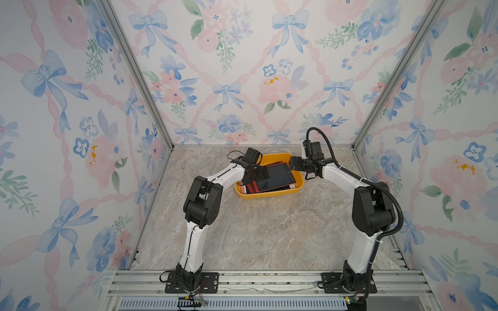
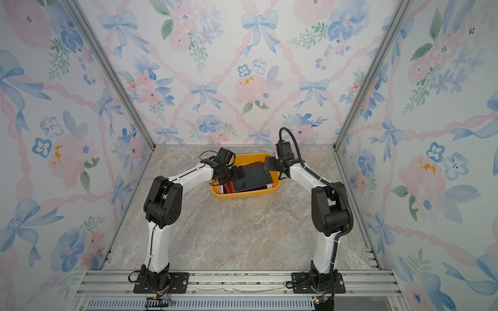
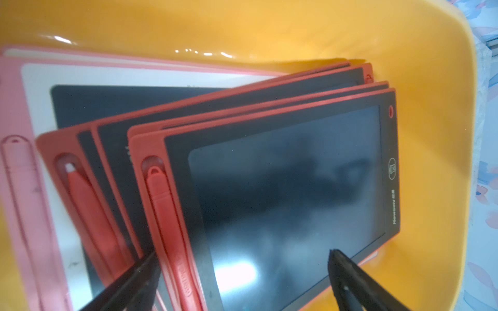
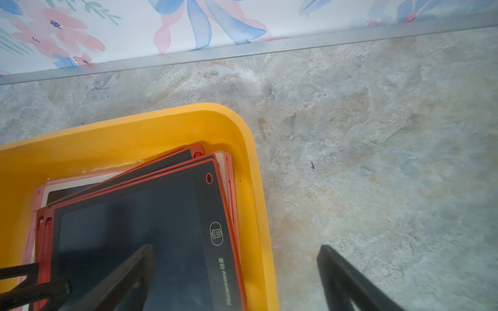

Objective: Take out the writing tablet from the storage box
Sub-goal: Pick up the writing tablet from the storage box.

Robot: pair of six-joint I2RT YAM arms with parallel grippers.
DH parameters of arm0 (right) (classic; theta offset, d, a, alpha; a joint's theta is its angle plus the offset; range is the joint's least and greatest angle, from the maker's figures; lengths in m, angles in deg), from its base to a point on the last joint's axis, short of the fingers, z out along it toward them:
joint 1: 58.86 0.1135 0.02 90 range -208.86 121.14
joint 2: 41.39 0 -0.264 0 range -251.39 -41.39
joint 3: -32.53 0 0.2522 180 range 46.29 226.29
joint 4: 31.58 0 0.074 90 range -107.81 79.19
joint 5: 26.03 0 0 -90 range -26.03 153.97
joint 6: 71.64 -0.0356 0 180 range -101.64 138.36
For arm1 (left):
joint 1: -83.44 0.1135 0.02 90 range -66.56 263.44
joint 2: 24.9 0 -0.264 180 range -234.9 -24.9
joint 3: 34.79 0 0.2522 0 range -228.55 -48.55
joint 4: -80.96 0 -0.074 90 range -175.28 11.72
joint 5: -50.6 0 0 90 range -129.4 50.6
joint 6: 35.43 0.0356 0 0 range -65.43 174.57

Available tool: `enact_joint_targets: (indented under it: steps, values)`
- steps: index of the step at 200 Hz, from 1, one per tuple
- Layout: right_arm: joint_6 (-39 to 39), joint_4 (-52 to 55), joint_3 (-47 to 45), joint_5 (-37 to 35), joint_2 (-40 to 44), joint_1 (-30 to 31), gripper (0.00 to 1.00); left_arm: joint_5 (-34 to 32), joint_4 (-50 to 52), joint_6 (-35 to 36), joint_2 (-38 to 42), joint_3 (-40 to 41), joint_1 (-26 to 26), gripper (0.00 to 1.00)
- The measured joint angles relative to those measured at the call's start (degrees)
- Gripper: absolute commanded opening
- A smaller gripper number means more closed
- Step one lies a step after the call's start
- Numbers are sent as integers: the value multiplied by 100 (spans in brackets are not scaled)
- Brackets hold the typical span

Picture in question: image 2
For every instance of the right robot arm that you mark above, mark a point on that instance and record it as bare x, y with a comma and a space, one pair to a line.
331, 215

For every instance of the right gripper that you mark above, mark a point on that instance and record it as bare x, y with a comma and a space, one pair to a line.
270, 161

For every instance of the right aluminium corner post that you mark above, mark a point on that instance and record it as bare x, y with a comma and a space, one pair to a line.
398, 18

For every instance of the aluminium front rail frame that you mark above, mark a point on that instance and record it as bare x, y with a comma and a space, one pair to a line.
241, 290

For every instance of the yellow plastic storage box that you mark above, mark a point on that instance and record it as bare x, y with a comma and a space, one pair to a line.
246, 159

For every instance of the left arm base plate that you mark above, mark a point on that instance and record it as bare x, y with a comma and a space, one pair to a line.
171, 283

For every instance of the left aluminium corner post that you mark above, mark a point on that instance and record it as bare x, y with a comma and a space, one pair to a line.
76, 13

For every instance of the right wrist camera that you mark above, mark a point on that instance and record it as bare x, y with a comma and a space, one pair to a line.
284, 150

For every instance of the aluminium corner post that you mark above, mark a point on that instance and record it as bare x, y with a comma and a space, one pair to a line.
76, 13
398, 18

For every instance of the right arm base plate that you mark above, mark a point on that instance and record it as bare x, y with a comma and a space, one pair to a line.
309, 283

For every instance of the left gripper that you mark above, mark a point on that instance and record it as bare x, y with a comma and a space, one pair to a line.
237, 175

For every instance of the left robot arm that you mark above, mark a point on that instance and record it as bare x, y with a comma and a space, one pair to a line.
163, 208

